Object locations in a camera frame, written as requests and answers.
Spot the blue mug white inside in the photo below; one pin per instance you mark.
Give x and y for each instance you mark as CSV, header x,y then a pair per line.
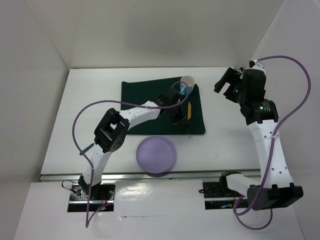
x,y
187,84

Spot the aluminium rail front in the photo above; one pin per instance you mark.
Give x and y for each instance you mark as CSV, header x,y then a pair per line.
x,y
172,175

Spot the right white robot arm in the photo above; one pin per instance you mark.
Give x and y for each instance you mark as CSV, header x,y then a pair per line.
x,y
276,188

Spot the lilac plastic plate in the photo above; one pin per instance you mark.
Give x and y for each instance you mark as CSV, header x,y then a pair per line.
x,y
156,154

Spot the dark green cloth napkin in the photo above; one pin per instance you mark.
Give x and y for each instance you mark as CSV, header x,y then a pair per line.
x,y
141,92

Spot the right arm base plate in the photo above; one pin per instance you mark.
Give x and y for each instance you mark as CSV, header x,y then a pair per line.
x,y
216,198

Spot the gold fork green handle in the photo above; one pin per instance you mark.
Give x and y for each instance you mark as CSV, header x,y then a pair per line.
x,y
83,151

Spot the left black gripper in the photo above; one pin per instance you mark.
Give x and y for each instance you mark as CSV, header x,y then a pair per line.
x,y
180,119

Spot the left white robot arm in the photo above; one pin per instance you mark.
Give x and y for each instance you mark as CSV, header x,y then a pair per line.
x,y
111,131

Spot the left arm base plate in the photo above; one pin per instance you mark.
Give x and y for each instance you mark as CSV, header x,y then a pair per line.
x,y
102,201

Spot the gold knife green handle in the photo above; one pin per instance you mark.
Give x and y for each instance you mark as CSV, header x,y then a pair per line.
x,y
189,115

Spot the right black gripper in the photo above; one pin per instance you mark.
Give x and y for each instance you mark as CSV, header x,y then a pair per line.
x,y
231,76

